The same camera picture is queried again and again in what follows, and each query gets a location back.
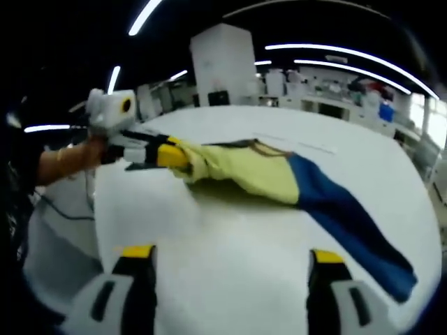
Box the long straight ceiling light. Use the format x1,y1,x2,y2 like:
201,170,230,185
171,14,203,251
128,0,164,36

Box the black cable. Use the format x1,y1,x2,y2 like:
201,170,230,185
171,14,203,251
34,193,96,222

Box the row of white cabinets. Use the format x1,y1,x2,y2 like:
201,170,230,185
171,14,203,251
135,82,197,122

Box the short ceiling light strip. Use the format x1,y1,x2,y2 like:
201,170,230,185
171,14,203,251
23,124,71,134
107,65,122,95

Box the blue bin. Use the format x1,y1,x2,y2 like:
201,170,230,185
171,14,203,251
379,103,397,122

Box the bright window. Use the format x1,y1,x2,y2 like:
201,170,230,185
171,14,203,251
409,93,441,134

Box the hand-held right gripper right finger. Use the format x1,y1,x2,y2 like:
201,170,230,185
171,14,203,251
307,248,399,335

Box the yellow and blue garment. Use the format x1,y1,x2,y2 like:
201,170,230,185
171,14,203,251
167,137,419,304

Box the white square pillar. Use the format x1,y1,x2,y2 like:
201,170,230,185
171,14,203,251
190,23,259,106

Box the black box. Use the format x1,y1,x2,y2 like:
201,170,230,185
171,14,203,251
207,89,231,106

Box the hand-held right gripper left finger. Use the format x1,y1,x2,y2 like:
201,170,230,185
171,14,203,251
61,244,158,335

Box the long curved ceiling light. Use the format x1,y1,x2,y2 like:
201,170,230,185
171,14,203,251
264,43,440,101
293,59,413,96

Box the person's left hand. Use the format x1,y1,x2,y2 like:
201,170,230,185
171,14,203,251
82,135,108,169

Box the cluttered white workbenches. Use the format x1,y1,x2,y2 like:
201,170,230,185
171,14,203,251
264,68,413,137

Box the person's dark printed shirt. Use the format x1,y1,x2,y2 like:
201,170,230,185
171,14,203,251
0,111,46,269

